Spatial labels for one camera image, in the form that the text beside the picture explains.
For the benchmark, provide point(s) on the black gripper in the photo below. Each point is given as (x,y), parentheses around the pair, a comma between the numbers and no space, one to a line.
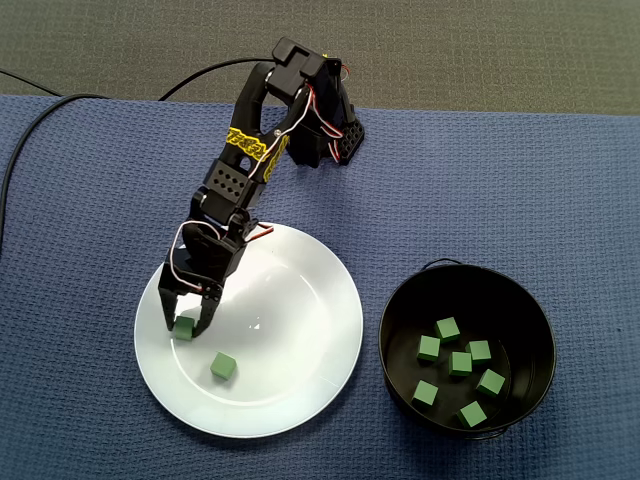
(186,278)

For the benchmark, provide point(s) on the black robot arm with stickers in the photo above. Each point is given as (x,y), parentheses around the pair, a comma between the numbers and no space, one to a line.
(242,112)

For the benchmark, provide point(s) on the black metal bucket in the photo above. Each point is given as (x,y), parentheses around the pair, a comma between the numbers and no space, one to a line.
(525,325)

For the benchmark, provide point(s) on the white round plate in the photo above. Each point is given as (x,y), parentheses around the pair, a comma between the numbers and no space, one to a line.
(300,400)

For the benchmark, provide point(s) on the blue woven table cloth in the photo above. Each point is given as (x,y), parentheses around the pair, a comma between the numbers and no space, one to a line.
(500,200)

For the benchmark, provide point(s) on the small green cube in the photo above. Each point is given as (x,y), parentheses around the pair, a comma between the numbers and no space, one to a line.
(223,366)
(429,348)
(478,350)
(490,383)
(184,330)
(425,393)
(447,329)
(471,414)
(460,363)

